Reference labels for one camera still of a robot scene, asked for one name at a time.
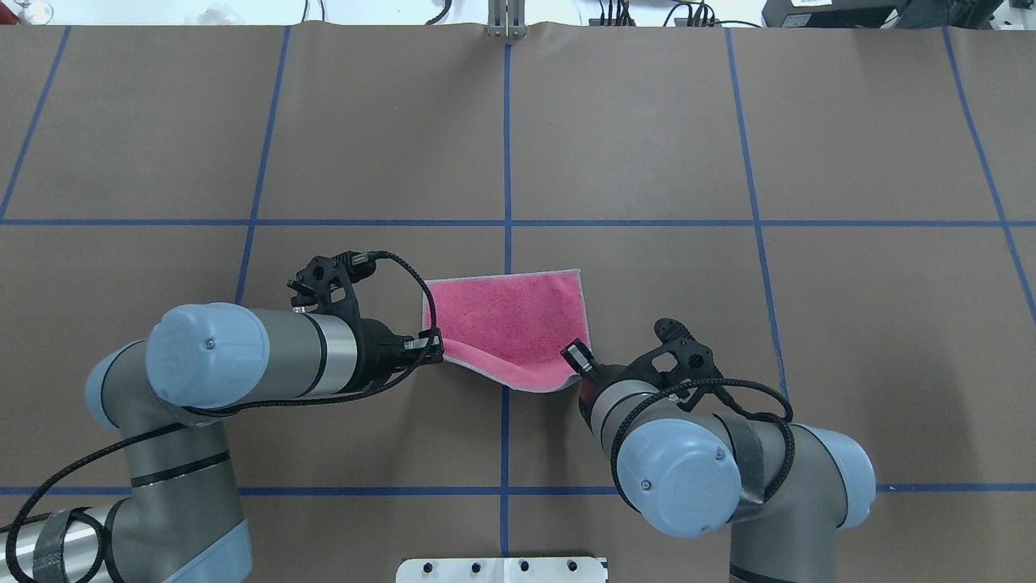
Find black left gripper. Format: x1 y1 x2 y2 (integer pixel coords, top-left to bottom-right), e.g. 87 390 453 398
355 318 444 393

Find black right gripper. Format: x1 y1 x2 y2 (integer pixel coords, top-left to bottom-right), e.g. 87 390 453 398
562 340 643 406

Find pink and grey towel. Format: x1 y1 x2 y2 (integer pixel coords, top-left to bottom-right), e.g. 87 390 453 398
422 269 591 393

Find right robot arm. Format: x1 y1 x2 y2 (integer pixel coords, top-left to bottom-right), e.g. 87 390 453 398
560 336 877 582

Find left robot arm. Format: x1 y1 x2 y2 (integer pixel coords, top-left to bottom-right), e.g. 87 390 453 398
2 303 443 582

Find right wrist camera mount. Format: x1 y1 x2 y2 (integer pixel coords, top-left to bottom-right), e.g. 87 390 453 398
629 318 723 390

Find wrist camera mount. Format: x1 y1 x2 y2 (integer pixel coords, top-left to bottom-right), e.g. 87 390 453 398
287 251 376 322
629 318 723 390

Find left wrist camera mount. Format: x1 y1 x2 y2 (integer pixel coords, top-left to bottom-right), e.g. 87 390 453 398
287 251 376 322

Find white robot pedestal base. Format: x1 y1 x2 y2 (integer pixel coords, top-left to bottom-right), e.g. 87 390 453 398
395 556 610 582

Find aluminium frame post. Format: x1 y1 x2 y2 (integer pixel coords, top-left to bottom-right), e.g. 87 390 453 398
487 0 528 40

